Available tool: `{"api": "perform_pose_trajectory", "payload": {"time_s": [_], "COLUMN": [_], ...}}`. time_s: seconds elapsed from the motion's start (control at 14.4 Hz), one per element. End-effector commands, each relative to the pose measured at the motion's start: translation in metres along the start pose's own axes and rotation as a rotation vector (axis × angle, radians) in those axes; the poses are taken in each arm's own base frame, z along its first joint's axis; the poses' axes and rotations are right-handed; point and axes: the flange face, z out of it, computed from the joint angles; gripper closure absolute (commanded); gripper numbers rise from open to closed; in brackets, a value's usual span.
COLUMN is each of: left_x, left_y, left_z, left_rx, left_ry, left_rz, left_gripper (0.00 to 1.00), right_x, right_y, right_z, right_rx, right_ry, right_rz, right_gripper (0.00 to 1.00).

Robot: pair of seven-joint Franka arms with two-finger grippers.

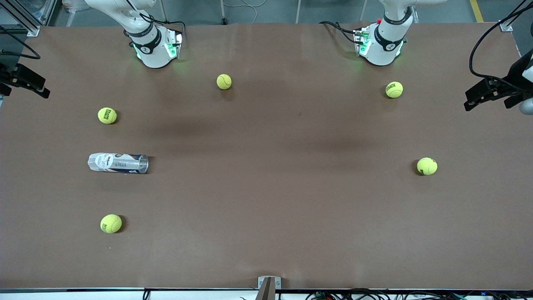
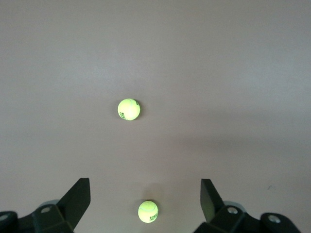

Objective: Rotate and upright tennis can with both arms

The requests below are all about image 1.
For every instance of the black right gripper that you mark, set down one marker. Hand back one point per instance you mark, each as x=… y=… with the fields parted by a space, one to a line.
x=12 y=75

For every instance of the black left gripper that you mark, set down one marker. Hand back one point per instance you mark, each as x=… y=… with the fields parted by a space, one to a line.
x=514 y=76

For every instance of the clear tennis ball can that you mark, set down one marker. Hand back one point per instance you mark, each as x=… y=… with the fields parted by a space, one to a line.
x=116 y=163

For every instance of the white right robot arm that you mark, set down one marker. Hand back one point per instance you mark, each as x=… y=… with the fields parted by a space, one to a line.
x=154 y=54

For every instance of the yellow tennis ball black print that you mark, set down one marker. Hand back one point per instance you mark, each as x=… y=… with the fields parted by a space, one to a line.
x=111 y=223
x=107 y=115
x=427 y=166
x=394 y=89

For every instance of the plain yellow tennis ball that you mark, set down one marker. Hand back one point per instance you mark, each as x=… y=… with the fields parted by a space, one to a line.
x=224 y=81

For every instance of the aluminium frame profile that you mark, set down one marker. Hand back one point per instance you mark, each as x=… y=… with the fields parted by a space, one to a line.
x=25 y=21

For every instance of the small metal corner bracket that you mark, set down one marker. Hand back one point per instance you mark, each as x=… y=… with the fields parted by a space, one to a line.
x=506 y=26

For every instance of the grey metal frame leg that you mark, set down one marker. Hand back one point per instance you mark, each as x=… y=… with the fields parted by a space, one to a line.
x=161 y=10
x=223 y=12
x=298 y=10

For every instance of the white table edge rail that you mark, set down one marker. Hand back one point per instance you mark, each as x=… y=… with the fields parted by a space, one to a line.
x=83 y=296

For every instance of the grey metal table bracket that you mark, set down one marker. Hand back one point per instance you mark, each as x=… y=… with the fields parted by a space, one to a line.
x=268 y=287

